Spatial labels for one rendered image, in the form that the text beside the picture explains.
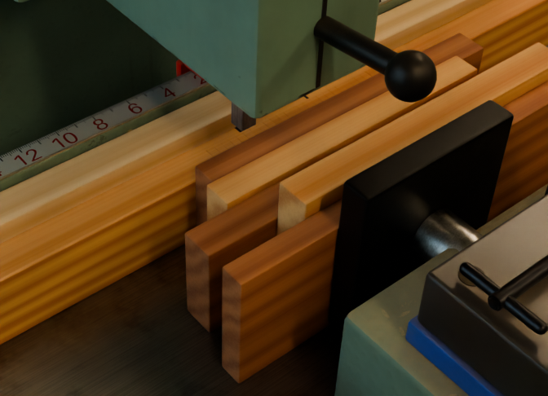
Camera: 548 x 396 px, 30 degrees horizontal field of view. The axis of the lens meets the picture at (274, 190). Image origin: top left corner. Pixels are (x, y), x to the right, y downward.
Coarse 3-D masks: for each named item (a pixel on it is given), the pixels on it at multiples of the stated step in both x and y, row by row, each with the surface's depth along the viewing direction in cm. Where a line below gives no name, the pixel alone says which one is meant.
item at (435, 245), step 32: (448, 128) 44; (480, 128) 44; (384, 160) 42; (416, 160) 42; (448, 160) 43; (480, 160) 45; (352, 192) 41; (384, 192) 41; (416, 192) 43; (448, 192) 45; (480, 192) 47; (352, 224) 42; (384, 224) 42; (416, 224) 44; (448, 224) 44; (480, 224) 49; (352, 256) 43; (384, 256) 44; (416, 256) 46; (352, 288) 44; (384, 288) 46
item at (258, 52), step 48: (144, 0) 46; (192, 0) 42; (240, 0) 40; (288, 0) 40; (336, 0) 42; (192, 48) 44; (240, 48) 41; (288, 48) 41; (240, 96) 43; (288, 96) 43
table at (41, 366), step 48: (144, 288) 49; (48, 336) 47; (96, 336) 47; (144, 336) 47; (192, 336) 47; (336, 336) 47; (0, 384) 45; (48, 384) 45; (96, 384) 45; (144, 384) 45; (192, 384) 45; (240, 384) 45; (288, 384) 45
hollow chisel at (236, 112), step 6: (234, 108) 50; (240, 108) 49; (234, 114) 50; (240, 114) 50; (246, 114) 50; (234, 120) 50; (240, 120) 50; (246, 120) 50; (252, 120) 50; (240, 126) 50; (246, 126) 50
